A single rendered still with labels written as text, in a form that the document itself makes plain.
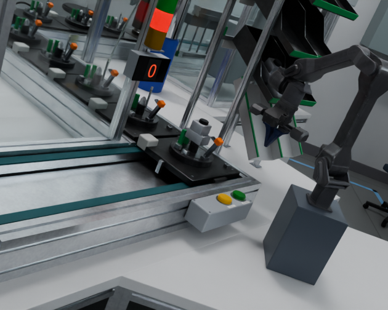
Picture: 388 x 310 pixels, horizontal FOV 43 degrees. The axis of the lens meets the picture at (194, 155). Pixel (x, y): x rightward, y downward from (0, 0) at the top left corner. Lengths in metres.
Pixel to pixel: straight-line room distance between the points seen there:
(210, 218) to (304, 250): 0.26
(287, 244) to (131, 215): 0.42
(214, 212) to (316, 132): 4.38
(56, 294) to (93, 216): 0.18
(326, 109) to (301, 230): 4.29
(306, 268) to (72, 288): 0.62
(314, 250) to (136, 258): 0.47
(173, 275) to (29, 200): 0.36
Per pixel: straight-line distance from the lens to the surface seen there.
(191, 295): 1.13
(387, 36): 5.19
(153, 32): 1.33
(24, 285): 1.01
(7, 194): 1.16
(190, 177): 1.38
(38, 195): 1.18
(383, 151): 5.84
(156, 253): 1.21
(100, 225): 1.08
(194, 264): 1.23
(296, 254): 1.33
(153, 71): 1.36
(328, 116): 5.56
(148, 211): 1.17
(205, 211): 1.26
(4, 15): 0.68
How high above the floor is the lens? 1.52
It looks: 21 degrees down
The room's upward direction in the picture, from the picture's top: 22 degrees clockwise
